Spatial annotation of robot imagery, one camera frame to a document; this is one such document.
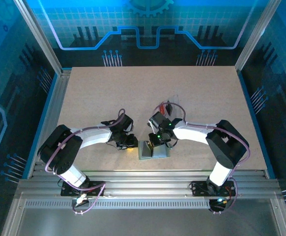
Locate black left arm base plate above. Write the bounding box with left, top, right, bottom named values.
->
left=60, top=180, right=106, bottom=197

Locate black connector with lights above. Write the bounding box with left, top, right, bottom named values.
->
left=208, top=196, right=232, bottom=213

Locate clear acrylic card box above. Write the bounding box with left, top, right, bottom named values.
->
left=160, top=94, right=183, bottom=119

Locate aluminium frame post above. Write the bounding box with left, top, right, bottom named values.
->
left=234, top=0, right=282, bottom=72
left=13, top=0, right=64, bottom=76

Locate slotted metal cable duct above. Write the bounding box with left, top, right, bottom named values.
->
left=24, top=199, right=212, bottom=210

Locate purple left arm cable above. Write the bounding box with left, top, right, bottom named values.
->
left=46, top=109, right=126, bottom=216

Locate blue table edge strip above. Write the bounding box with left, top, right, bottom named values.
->
left=22, top=72, right=61, bottom=179

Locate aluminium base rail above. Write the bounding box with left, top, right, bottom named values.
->
left=14, top=169, right=283, bottom=201

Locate aluminium side rail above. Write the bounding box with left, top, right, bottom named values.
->
left=27, top=68, right=72, bottom=179

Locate grey metal tray panel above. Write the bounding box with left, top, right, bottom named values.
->
left=0, top=198, right=286, bottom=236

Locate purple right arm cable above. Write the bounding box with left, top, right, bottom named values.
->
left=154, top=102, right=251, bottom=215

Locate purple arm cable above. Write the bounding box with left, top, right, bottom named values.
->
left=46, top=109, right=126, bottom=216
left=154, top=102, right=251, bottom=215

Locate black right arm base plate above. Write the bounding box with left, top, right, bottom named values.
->
left=190, top=180, right=236, bottom=197

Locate white cable connector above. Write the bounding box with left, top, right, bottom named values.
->
left=75, top=193, right=88, bottom=205

